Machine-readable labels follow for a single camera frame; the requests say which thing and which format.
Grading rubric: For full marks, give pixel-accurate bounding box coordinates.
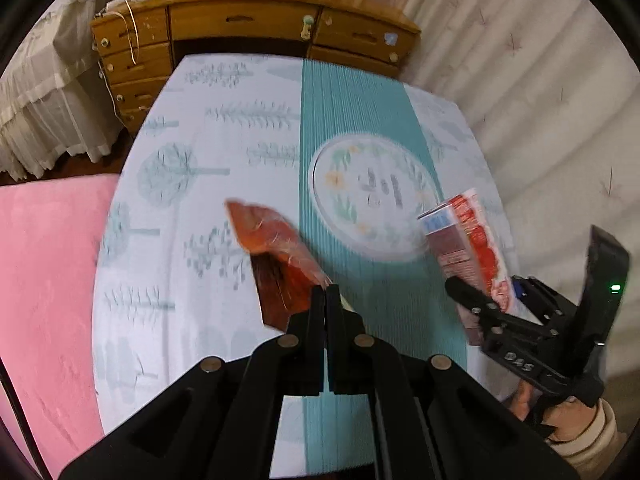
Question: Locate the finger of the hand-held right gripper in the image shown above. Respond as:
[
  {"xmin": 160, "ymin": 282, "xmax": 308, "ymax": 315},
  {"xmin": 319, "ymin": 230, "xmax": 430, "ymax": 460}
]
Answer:
[
  {"xmin": 444, "ymin": 276, "xmax": 547, "ymax": 347},
  {"xmin": 510, "ymin": 275, "xmax": 577, "ymax": 332}
]

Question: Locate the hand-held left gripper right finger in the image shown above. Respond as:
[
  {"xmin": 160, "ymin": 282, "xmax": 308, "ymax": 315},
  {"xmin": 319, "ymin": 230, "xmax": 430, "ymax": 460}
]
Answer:
[{"xmin": 326, "ymin": 285, "xmax": 581, "ymax": 480}]

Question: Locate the white cable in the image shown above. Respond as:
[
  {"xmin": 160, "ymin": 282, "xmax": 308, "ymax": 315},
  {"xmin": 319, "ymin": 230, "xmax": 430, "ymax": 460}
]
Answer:
[{"xmin": 107, "ymin": 0, "xmax": 138, "ymax": 66}]

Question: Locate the red white carton box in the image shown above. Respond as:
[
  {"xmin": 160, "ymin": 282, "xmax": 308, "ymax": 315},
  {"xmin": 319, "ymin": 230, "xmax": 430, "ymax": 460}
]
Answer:
[{"xmin": 417, "ymin": 187, "xmax": 518, "ymax": 346}]

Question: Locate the pink blanket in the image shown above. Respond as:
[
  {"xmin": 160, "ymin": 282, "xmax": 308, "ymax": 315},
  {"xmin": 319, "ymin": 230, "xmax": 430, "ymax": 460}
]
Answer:
[{"xmin": 0, "ymin": 176, "xmax": 121, "ymax": 476}]

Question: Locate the white floral curtain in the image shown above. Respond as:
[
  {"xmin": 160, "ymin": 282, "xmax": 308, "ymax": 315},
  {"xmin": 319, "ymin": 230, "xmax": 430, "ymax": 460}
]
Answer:
[{"xmin": 400, "ymin": 0, "xmax": 640, "ymax": 411}]

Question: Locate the wooden desk with drawers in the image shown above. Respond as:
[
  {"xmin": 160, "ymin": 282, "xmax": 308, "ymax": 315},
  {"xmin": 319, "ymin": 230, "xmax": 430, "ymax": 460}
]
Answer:
[{"xmin": 90, "ymin": 0, "xmax": 422, "ymax": 136}]

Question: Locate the orange snack packet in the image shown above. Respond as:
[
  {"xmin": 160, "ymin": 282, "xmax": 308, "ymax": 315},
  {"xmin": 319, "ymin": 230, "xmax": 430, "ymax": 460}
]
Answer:
[{"xmin": 225, "ymin": 200, "xmax": 346, "ymax": 333}]

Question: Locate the person's right forearm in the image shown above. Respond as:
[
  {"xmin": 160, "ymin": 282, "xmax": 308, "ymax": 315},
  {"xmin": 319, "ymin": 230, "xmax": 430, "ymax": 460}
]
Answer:
[{"xmin": 547, "ymin": 402, "xmax": 628, "ymax": 478}]

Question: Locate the person's right hand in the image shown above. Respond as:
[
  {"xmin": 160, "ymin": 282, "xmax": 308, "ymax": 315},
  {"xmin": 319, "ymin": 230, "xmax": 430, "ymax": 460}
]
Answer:
[{"xmin": 510, "ymin": 380, "xmax": 601, "ymax": 443}]

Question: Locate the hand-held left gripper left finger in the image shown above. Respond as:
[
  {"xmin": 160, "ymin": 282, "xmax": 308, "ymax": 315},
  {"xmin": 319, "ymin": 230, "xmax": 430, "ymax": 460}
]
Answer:
[{"xmin": 59, "ymin": 285, "xmax": 328, "ymax": 480}]

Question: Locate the pale blue teal tablecloth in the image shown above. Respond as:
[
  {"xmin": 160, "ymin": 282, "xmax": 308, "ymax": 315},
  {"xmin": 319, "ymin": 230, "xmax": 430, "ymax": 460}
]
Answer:
[{"xmin": 91, "ymin": 54, "xmax": 521, "ymax": 478}]

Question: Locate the white lace cover cloth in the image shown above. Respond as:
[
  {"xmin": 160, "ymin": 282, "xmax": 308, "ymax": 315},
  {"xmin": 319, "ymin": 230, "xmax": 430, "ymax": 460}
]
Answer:
[{"xmin": 0, "ymin": 0, "xmax": 126, "ymax": 181}]

